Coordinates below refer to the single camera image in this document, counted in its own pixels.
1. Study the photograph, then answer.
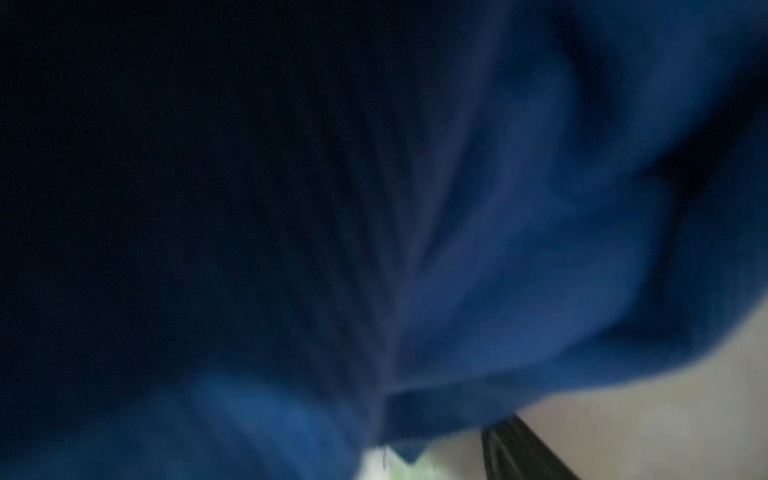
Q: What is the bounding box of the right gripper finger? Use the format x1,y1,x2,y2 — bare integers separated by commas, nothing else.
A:
481,416,579,480

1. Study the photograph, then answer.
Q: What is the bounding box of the blue cloth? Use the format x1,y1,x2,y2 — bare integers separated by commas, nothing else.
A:
1,1,767,479

